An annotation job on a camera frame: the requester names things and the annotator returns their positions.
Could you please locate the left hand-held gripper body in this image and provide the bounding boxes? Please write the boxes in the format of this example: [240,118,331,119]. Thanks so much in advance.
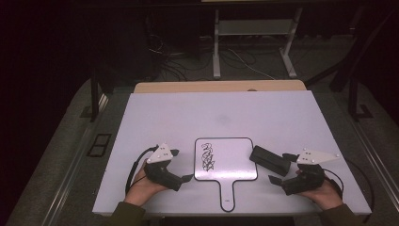
[144,143,184,192]

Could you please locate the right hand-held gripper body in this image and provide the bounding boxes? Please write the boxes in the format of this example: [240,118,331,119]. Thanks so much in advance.
[280,148,341,197]

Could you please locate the black board eraser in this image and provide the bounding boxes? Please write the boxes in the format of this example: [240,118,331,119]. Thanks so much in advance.
[248,144,292,178]

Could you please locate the small white board with handle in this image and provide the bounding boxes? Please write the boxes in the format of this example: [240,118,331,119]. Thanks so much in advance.
[193,137,259,214]

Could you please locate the person's right hand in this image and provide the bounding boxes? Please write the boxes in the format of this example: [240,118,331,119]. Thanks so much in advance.
[295,169,344,211]

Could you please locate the person's left hand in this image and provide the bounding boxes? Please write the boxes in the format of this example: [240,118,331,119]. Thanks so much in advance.
[123,162,168,207]

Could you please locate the light wooden table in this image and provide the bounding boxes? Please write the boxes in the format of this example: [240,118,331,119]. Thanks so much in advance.
[134,79,308,94]

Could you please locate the black stand leg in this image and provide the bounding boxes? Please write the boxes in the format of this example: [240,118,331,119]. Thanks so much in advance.
[89,70,109,123]
[347,76,375,122]

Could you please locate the black slanted bar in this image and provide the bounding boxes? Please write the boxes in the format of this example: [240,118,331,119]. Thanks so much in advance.
[303,8,397,92]

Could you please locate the white metal stand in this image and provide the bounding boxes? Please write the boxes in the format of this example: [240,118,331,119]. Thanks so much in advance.
[212,7,304,80]

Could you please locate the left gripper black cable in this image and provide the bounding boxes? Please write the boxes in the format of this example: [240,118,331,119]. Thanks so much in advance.
[124,144,160,195]

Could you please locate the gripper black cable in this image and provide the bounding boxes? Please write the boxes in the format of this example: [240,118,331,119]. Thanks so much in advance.
[124,144,160,195]
[322,158,375,224]

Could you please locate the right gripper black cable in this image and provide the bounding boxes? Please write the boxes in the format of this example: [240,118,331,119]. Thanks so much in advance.
[322,158,375,224]

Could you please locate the black floor frame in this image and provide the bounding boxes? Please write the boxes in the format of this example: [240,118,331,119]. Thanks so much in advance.
[86,133,113,158]

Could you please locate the metal floor rail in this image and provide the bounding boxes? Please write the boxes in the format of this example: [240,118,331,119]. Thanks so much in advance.
[40,93,110,226]
[346,117,399,203]

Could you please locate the black floor cables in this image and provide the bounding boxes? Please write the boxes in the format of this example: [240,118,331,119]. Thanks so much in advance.
[146,15,215,82]

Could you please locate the white floor cable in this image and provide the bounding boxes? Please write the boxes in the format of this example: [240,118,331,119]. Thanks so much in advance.
[226,46,277,81]

